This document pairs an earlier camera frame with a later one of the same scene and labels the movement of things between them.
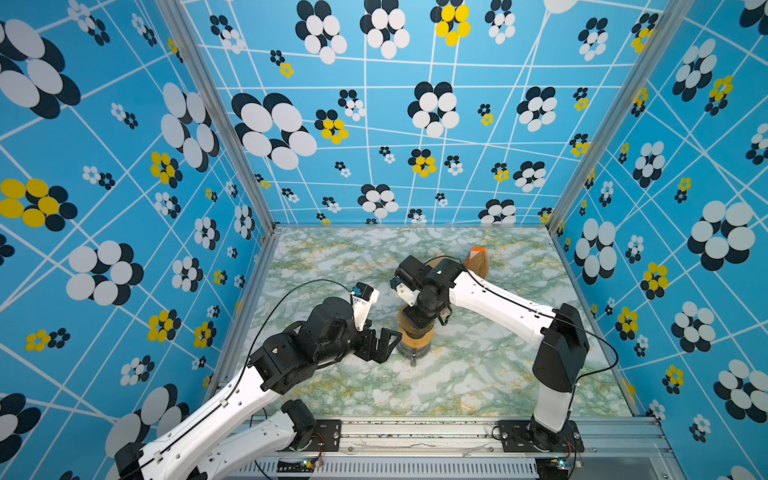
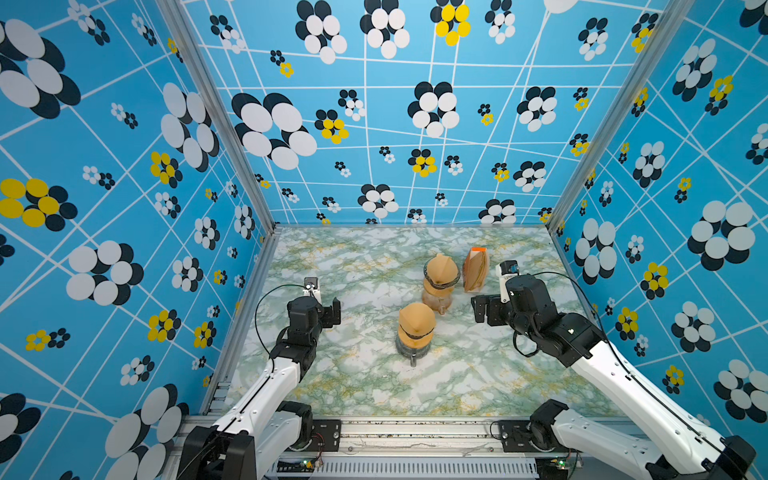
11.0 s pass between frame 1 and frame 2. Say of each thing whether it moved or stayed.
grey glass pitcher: stayed
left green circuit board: stayed
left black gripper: moved
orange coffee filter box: stayed
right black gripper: moved
